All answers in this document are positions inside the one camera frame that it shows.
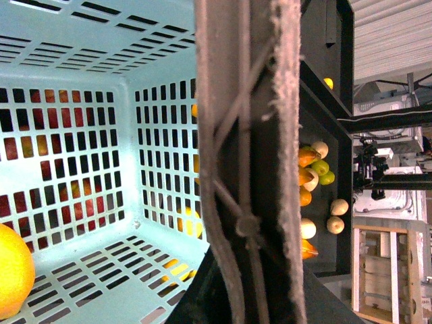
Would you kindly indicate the light blue plastic basket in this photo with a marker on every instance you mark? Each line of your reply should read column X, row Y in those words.
column 98, row 144

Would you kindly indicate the yellow lemon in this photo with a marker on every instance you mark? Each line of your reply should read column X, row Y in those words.
column 17, row 272

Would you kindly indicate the orange mango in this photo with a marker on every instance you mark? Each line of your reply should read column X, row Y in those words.
column 307, row 156

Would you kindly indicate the green apple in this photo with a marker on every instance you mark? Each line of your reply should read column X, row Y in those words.
column 321, row 167

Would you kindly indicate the beige pear upper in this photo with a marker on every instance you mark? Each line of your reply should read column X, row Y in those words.
column 321, row 147

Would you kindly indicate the beige pear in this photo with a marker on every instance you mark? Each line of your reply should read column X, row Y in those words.
column 335, row 225
column 321, row 147

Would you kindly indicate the black fruit display shelf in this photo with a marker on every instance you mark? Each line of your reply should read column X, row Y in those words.
column 326, row 113

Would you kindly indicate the beige pear lower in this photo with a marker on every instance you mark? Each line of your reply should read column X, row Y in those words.
column 335, row 225

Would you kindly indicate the wooden crate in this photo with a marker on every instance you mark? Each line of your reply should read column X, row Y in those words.
column 391, row 275

